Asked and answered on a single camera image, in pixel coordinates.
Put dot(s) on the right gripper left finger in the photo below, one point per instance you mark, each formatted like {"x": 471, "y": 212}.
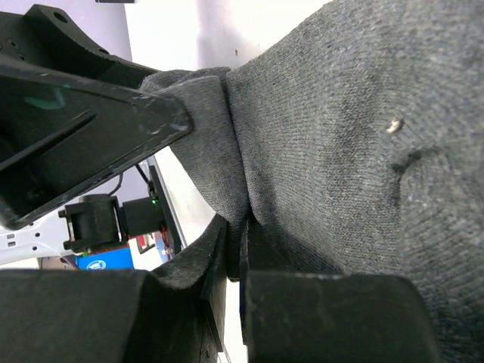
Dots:
{"x": 193, "y": 295}

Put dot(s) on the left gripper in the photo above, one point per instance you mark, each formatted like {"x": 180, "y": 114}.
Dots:
{"x": 72, "y": 115}

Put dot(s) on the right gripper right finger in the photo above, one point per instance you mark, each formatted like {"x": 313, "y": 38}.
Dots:
{"x": 259, "y": 257}

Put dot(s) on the grey sock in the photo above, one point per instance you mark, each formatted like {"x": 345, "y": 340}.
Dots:
{"x": 356, "y": 142}

